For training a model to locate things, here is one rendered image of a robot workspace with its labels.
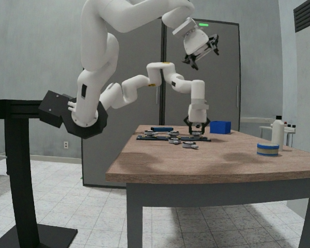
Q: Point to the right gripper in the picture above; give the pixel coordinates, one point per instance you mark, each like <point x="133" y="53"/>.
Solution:
<point x="197" y="44"/>

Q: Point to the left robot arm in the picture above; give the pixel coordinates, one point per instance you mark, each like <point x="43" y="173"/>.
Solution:
<point x="113" y="96"/>

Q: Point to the blue box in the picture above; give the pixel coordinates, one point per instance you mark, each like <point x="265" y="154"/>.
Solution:
<point x="220" y="127"/>

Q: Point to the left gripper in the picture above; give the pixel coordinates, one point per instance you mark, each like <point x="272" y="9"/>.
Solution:
<point x="196" y="115"/>

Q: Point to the white plastic bottle with black cap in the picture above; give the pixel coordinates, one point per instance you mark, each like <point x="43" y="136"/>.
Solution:
<point x="278" y="132"/>

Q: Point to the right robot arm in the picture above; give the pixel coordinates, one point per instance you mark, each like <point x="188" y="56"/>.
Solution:
<point x="100" y="61"/>

